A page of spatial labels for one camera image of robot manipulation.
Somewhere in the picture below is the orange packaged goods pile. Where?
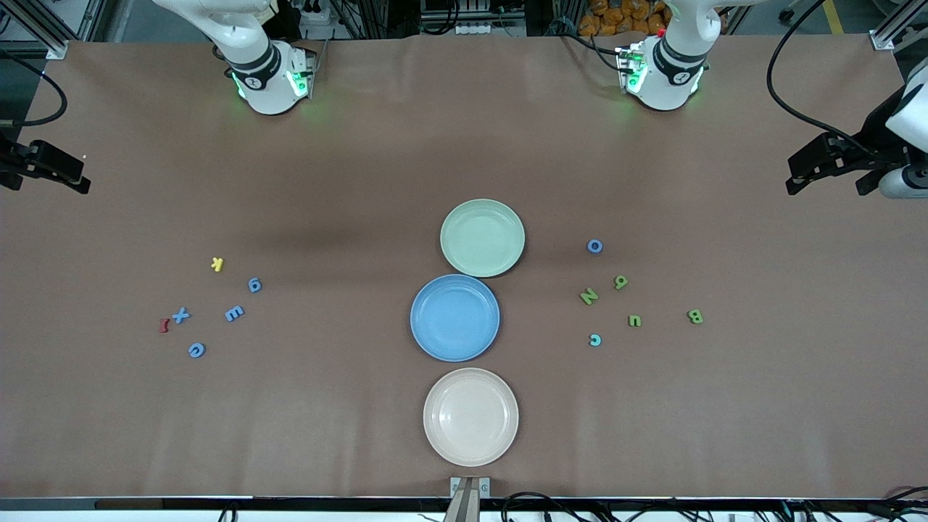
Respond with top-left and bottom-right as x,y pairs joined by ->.
579,0 -> 669,37

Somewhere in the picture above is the brown table cover mat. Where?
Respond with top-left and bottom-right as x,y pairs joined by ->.
0,33 -> 928,501

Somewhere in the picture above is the light green round plate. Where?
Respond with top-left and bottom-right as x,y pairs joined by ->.
440,199 -> 526,278

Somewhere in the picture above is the white power strip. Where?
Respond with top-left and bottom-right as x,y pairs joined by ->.
455,22 -> 525,36

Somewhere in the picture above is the blue round plate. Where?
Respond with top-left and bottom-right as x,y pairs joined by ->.
410,274 -> 501,363

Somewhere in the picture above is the beige round plate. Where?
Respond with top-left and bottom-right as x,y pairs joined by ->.
423,368 -> 520,468

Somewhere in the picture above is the aluminium frame post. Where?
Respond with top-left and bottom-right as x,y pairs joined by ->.
870,0 -> 928,51
0,0 -> 70,60

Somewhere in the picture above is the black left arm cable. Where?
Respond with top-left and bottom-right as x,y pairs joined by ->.
767,0 -> 882,157

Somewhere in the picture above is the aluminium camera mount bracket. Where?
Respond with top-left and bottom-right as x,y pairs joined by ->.
449,476 -> 492,522

